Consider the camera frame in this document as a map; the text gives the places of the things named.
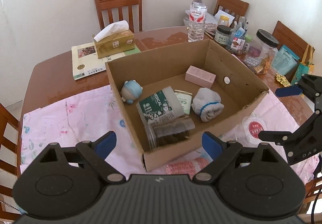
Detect orange pill blister pack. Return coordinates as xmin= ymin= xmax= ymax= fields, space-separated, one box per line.
xmin=255 ymin=55 xmax=272 ymax=74

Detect clear water bottle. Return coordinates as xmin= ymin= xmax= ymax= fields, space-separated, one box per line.
xmin=187 ymin=0 xmax=208 ymax=43

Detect white papers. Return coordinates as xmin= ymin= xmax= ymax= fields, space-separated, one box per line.
xmin=183 ymin=9 xmax=237 ymax=31

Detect white sock blue band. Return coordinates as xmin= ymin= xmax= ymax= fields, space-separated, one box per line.
xmin=191 ymin=87 xmax=224 ymax=123

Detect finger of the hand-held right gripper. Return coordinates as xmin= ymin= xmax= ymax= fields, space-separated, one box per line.
xmin=258 ymin=130 xmax=298 ymax=146
xmin=275 ymin=74 xmax=322 ymax=104

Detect clear jar of brown biscuits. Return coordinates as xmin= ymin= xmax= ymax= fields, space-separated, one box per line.
xmin=144 ymin=117 xmax=196 ymax=152

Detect silver pill blister pack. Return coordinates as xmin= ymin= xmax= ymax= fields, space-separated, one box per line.
xmin=244 ymin=56 xmax=260 ymax=67

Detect clear container red label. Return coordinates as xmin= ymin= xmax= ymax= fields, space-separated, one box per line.
xmin=236 ymin=115 xmax=267 ymax=144

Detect brown cardboard box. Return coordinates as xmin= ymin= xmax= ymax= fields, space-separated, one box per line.
xmin=105 ymin=39 xmax=270 ymax=172

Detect green book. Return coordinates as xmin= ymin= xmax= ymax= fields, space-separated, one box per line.
xmin=123 ymin=45 xmax=142 ymax=56

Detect green tissue packet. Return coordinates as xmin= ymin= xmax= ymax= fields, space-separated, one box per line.
xmin=174 ymin=90 xmax=193 ymax=115

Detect large clear jar black lid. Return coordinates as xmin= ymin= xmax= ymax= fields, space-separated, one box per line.
xmin=251 ymin=29 xmax=280 ymax=75

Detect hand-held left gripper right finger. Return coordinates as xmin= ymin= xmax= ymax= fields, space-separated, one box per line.
xmin=193 ymin=131 xmax=289 ymax=185

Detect gold trivet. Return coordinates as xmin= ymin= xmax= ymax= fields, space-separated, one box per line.
xmin=274 ymin=73 xmax=290 ymax=87

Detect black cable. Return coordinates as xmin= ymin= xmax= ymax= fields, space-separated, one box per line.
xmin=310 ymin=187 xmax=322 ymax=224

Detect white book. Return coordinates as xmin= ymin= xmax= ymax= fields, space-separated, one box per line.
xmin=71 ymin=43 xmax=126 ymax=81

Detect teal packet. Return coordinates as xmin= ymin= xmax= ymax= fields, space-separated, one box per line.
xmin=271 ymin=45 xmax=300 ymax=76

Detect pink knitted cloth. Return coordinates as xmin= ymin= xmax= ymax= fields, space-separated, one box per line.
xmin=165 ymin=158 xmax=212 ymax=177

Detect gold tissue box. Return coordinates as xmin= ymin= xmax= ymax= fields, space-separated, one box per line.
xmin=92 ymin=20 xmax=135 ymax=59

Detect white bottle green label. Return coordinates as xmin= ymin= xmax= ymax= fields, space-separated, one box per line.
xmin=136 ymin=87 xmax=186 ymax=124

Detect teal yellow tote bag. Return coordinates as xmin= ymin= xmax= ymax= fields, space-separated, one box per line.
xmin=290 ymin=44 xmax=315 ymax=84

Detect pink floral cloth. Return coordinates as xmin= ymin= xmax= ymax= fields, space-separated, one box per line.
xmin=20 ymin=85 xmax=318 ymax=182

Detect pale pink carton box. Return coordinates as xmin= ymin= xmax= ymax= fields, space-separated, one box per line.
xmin=185 ymin=65 xmax=216 ymax=89

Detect blue white plush toy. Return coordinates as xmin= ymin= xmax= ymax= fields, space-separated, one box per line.
xmin=121 ymin=79 xmax=143 ymax=105

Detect snack jar red label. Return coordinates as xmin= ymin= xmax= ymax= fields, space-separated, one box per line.
xmin=226 ymin=36 xmax=246 ymax=55

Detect yellow-lid bottle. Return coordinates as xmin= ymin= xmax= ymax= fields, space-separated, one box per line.
xmin=218 ymin=15 xmax=231 ymax=28

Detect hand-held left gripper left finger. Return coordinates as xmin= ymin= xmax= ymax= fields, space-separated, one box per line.
xmin=39 ymin=130 xmax=125 ymax=185

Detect dark-lid jar green label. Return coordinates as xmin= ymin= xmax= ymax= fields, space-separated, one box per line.
xmin=215 ymin=25 xmax=232 ymax=46

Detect brown wooden chair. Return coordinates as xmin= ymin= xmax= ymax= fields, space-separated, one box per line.
xmin=0 ymin=103 xmax=24 ymax=215
xmin=213 ymin=0 xmax=250 ymax=23
xmin=272 ymin=21 xmax=316 ymax=64
xmin=94 ymin=0 xmax=143 ymax=34

